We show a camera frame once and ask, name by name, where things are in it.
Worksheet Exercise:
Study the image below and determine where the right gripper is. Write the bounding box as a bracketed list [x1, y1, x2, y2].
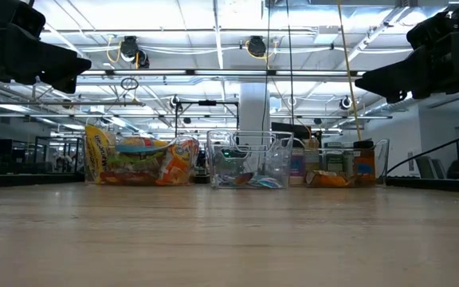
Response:
[355, 0, 459, 104]

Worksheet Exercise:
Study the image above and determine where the black-lid orange spice bottle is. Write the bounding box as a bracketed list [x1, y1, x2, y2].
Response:
[352, 139, 376, 187]

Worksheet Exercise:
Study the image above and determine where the white-lid clear spice bottle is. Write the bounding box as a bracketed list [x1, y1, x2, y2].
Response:
[343, 147, 354, 176]

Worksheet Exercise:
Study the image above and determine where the yellow ramen noodle pack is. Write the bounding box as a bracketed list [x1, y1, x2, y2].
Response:
[84, 125, 113, 184]

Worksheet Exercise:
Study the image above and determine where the green spice jar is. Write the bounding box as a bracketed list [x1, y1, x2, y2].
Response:
[324, 142, 344, 175]

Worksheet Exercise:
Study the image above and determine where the tan-lid furikake seasoning jar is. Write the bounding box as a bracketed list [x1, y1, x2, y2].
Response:
[304, 137, 321, 173]

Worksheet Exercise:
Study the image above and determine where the blue less-sodium ramen pack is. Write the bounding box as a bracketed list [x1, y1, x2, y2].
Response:
[114, 137, 169, 155]

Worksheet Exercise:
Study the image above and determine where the orange snack packet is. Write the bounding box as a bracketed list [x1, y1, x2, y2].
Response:
[306, 170, 351, 188]

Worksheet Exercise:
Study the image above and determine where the green-edged chili shrimp ramen pack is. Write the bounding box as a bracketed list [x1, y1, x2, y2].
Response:
[108, 153, 163, 175]

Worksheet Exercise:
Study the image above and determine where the dark-lid purple-label jar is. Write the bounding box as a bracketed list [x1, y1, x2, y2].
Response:
[288, 146, 307, 186]

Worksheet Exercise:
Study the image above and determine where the grey office chair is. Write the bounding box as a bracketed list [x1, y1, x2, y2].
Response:
[414, 155, 448, 179]

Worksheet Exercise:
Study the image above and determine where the long ceiling light bar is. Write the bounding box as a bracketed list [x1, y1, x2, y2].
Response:
[0, 68, 368, 77]

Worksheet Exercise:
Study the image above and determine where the white pillar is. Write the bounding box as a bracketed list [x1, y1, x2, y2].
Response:
[239, 81, 271, 132]

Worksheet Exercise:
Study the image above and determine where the black gantry stand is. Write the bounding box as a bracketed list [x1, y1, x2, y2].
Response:
[175, 99, 241, 139]

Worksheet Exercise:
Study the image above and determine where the long clear plastic bin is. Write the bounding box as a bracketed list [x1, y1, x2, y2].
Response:
[206, 129, 294, 191]

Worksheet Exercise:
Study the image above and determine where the silver ventilation duct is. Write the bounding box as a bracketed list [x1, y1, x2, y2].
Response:
[367, 93, 422, 116]

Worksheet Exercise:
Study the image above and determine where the yellow hanging cable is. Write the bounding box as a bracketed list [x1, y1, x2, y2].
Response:
[335, 0, 363, 141]

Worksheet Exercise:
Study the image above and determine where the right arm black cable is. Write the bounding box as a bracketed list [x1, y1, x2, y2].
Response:
[386, 127, 459, 175]

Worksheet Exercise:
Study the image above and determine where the black hanging coiled cable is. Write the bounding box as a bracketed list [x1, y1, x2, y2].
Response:
[284, 0, 296, 127]

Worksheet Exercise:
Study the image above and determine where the black aluminium table frame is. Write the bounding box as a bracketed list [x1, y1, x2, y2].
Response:
[0, 171, 459, 195]

